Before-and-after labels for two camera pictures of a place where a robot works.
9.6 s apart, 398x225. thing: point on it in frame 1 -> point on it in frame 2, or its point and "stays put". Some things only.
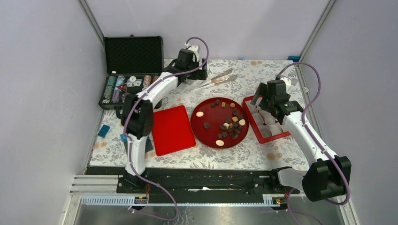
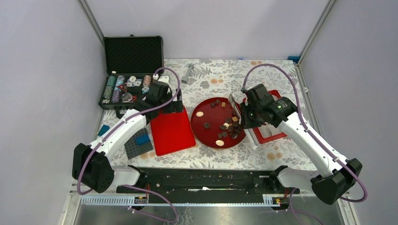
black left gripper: x=200 y=74 -> x=175 y=106
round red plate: x=219 y=123 stays put
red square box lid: x=172 y=131 stays put
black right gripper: x=262 y=91 -> x=246 y=123
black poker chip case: x=131 y=63 stays put
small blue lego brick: x=103 y=131 stays put
